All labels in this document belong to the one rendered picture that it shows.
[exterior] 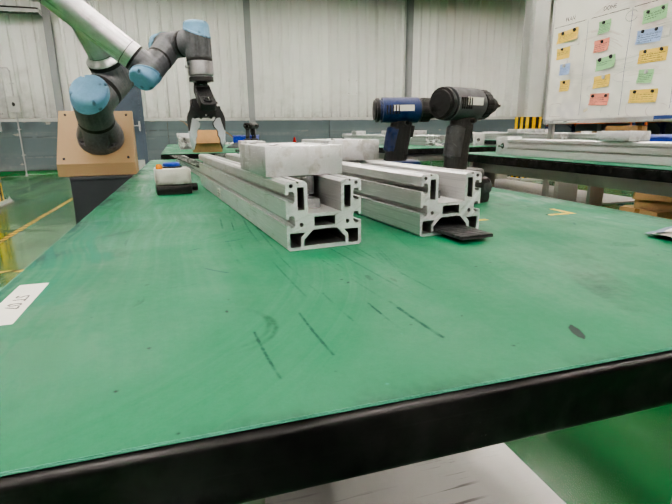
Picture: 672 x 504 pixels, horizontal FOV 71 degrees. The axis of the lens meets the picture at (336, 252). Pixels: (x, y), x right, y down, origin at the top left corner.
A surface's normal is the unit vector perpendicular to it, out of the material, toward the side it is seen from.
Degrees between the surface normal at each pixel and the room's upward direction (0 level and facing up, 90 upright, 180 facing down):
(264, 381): 0
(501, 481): 0
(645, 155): 90
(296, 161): 90
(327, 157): 90
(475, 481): 0
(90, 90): 54
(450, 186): 90
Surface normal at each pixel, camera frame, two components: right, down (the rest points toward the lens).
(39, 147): 0.29, 0.24
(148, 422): -0.01, -0.97
